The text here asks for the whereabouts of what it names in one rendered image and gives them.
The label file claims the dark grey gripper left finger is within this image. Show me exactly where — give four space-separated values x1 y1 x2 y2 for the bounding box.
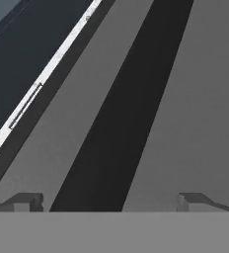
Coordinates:
0 192 44 213

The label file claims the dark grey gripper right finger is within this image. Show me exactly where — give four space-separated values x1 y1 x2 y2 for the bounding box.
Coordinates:
177 192 229 213

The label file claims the navy cupboard door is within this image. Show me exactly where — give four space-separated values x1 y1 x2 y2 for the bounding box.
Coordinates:
0 0 95 146

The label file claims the thin dark cupboard handle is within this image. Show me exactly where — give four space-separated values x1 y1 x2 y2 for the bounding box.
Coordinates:
8 81 43 130

